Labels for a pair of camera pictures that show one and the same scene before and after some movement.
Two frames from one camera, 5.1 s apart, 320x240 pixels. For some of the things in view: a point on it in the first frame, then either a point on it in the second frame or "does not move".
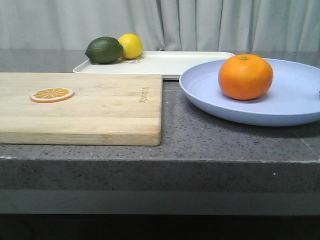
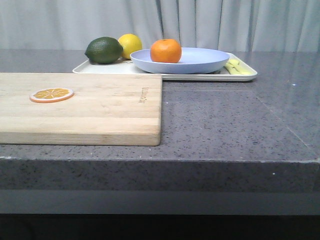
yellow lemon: (132, 45) does not move
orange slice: (51, 95) does not move
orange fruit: (245, 77) → (166, 51)
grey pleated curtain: (184, 25) does not move
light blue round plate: (293, 98) → (193, 60)
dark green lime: (104, 50) does not move
